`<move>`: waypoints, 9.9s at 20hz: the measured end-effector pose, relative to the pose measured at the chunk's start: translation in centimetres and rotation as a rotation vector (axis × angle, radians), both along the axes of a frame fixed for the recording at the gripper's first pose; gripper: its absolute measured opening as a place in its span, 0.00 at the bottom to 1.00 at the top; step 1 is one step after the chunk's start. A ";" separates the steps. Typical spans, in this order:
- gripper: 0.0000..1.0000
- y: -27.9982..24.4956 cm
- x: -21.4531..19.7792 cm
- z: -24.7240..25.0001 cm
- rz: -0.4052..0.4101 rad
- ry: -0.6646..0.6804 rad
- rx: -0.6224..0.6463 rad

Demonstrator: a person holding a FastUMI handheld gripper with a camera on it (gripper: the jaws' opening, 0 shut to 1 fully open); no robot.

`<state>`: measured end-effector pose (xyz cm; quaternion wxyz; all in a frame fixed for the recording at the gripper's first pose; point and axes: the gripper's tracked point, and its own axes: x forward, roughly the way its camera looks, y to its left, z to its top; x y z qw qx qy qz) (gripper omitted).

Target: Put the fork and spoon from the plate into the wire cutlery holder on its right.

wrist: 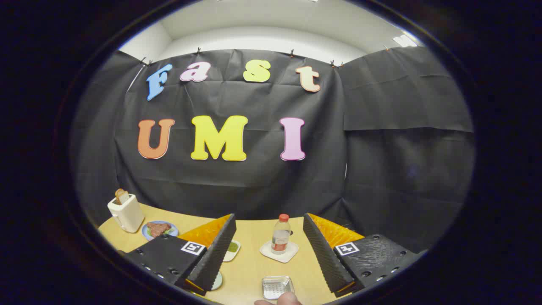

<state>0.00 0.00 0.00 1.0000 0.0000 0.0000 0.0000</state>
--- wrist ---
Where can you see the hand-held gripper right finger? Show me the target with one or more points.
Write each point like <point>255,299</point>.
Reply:
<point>324,258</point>

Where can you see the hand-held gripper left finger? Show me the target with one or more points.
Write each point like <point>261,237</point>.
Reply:
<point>216,258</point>

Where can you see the white divided tray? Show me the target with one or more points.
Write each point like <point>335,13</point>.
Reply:
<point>230,255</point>

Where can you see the white square coaster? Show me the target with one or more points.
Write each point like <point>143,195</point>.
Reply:
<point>292,254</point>

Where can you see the green beans pile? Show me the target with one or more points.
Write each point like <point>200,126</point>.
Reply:
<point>233,247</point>

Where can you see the toasted bread slice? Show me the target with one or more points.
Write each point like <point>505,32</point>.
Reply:
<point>122,196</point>

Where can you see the blue plate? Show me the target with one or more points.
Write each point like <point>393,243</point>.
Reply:
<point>145,232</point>

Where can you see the ceiling light panel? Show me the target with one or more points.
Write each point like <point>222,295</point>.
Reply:
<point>404,40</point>

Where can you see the cream toaster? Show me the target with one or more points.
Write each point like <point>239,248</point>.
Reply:
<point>129,214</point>

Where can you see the cooked meat slices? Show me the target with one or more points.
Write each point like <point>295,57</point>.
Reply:
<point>157,229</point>

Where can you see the clear bottle with red cap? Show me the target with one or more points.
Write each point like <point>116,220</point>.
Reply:
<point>280,237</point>

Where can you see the pale green plate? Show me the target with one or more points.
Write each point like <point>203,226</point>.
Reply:
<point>217,280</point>

